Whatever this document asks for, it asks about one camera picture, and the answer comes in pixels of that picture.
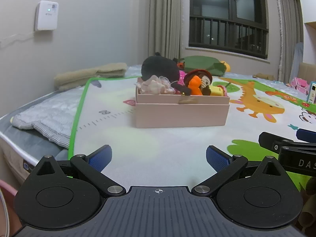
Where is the plush doll pink plaid outfit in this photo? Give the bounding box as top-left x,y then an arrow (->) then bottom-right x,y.
136,75 -> 177,95

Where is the light blue fabric item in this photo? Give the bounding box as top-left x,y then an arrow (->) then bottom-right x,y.
293,41 -> 305,64

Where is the folded tan blanket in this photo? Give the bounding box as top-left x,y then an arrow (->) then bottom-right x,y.
53,62 -> 128,92

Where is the yellow toy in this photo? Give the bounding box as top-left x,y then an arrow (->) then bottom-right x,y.
209,85 -> 229,98

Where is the pink plastic toy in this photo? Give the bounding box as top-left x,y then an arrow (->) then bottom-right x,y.
178,70 -> 188,85

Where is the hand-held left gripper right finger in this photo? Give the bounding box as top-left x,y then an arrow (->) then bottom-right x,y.
191,145 -> 282,198

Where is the person's right hand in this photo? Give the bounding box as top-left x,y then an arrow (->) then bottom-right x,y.
297,176 -> 316,230

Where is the orange plush toy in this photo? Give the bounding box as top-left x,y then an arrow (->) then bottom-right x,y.
219,60 -> 232,74

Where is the small brown plush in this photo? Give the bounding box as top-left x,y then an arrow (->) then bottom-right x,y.
255,73 -> 275,81

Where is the beige curtain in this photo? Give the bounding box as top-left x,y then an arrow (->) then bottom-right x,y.
274,0 -> 305,82
148,0 -> 190,60

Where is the small orange black toy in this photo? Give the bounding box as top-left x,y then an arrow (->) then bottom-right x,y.
173,58 -> 186,70

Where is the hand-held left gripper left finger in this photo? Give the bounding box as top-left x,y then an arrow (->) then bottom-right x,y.
37,144 -> 127,198

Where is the white cable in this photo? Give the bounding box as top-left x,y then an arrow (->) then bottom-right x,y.
0,30 -> 38,48

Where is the tan cardboard box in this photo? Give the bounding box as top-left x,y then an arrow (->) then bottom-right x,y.
298,62 -> 316,86

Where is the pink toy house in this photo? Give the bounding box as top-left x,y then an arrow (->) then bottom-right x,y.
290,77 -> 310,93

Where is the pink box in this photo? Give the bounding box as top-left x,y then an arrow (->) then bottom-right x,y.
134,76 -> 231,129

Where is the printed play mat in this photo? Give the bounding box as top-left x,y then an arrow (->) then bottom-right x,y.
67,75 -> 316,194

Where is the white wall device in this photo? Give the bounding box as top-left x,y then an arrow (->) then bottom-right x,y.
34,0 -> 60,32

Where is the dark window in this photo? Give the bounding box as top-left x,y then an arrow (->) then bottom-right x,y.
188,0 -> 269,60

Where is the person's pink clothing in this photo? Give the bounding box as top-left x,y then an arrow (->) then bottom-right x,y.
0,179 -> 23,237

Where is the black plush toy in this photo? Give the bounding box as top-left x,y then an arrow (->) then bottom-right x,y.
141,52 -> 192,96

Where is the small white teal box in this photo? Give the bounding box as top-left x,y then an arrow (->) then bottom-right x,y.
306,80 -> 316,104

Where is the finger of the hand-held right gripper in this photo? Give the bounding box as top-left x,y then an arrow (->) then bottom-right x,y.
296,128 -> 316,144
258,132 -> 316,176

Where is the mattress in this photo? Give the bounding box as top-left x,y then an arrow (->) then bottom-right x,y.
0,117 -> 70,186

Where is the crochet doll orange hat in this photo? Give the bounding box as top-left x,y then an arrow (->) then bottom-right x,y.
183,69 -> 213,97

